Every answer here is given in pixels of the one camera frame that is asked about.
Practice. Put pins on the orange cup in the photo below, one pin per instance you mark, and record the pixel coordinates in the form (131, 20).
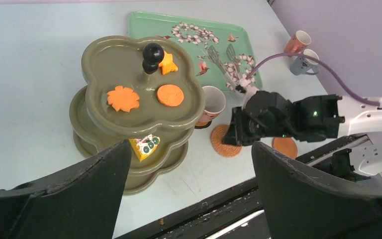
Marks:
(298, 42)

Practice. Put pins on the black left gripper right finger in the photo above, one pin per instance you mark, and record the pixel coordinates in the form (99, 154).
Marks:
(302, 202)

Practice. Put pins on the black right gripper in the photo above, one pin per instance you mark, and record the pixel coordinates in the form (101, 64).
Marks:
(265, 114)

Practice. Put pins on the orange-handled cup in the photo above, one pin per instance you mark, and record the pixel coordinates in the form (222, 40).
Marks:
(215, 103)

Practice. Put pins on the orange flower toy cookie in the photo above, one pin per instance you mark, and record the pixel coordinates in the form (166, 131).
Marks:
(123, 99)

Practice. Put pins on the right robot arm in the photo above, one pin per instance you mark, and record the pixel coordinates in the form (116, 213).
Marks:
(312, 119)

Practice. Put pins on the orange toy fish pastry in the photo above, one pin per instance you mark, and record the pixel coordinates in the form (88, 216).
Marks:
(167, 64)

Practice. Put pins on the green floral serving tray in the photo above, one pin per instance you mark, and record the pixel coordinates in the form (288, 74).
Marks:
(195, 36)

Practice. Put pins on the yellow toy cake slice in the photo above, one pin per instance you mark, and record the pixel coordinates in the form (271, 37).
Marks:
(145, 146)

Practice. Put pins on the white cup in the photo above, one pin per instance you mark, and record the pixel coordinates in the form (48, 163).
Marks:
(302, 65)

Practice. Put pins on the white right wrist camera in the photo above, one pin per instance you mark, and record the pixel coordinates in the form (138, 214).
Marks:
(247, 90)

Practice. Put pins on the green three-tier serving stand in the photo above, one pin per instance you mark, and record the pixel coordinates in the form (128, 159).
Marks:
(134, 63)

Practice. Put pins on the round cork coaster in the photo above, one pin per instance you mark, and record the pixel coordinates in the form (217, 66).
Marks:
(224, 150)
(286, 146)

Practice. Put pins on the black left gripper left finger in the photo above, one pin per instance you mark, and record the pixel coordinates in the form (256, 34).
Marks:
(79, 202)

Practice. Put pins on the metal serving tongs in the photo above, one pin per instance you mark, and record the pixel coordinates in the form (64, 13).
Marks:
(236, 81)

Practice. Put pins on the yellow smiley face coaster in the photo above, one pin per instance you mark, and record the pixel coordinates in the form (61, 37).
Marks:
(202, 125)

